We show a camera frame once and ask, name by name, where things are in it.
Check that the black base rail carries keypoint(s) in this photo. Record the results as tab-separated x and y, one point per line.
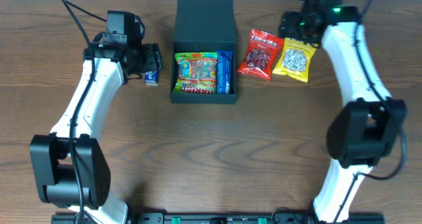
278	218

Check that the blue Oreo cookie pack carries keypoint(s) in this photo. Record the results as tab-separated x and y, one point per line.
224	71

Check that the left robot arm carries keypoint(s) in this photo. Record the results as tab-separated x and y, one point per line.
69	166

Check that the green Haribo gummy bag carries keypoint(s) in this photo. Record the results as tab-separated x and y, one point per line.
197	73

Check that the dark green open box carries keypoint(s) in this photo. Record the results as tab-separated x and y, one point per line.
206	26

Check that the yellow Hacks candy bag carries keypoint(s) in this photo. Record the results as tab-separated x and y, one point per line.
295	59

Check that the blue Eclipse mint box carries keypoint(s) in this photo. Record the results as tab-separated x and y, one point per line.
151	78

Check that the red Hacks candy bag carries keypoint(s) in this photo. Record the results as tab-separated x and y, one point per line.
261	53

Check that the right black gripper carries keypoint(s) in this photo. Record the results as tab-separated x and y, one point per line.
291	24

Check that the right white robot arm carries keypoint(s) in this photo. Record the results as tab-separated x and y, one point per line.
366	139

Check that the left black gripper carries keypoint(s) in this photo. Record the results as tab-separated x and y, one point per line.
153	57

